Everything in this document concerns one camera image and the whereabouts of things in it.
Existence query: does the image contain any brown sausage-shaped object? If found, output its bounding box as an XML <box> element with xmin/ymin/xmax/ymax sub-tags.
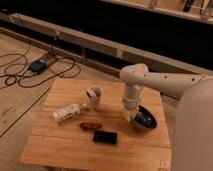
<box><xmin>80</xmin><ymin>122</ymin><xmax>102</xmax><ymax>130</ymax></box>

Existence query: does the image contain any black rectangular box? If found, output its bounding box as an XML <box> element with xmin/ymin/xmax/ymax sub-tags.
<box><xmin>93</xmin><ymin>131</ymin><xmax>117</xmax><ymax>144</ymax></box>

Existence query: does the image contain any wooden rail beam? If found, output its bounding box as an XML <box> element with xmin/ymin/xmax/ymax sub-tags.
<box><xmin>0</xmin><ymin>12</ymin><xmax>213</xmax><ymax>101</ymax></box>

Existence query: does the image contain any dark blue ceramic bowl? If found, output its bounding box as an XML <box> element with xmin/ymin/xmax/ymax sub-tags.
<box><xmin>131</xmin><ymin>105</ymin><xmax>157</xmax><ymax>130</ymax></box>

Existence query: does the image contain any black floor cable left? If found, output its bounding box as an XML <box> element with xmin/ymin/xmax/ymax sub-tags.
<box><xmin>0</xmin><ymin>39</ymin><xmax>82</xmax><ymax>89</ymax></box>

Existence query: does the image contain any white ceramic mug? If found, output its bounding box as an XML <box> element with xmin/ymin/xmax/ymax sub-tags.
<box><xmin>86</xmin><ymin>86</ymin><xmax>103</xmax><ymax>109</ymax></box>

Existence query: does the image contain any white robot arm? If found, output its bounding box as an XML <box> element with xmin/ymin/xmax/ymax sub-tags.
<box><xmin>119</xmin><ymin>63</ymin><xmax>213</xmax><ymax>171</ymax></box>

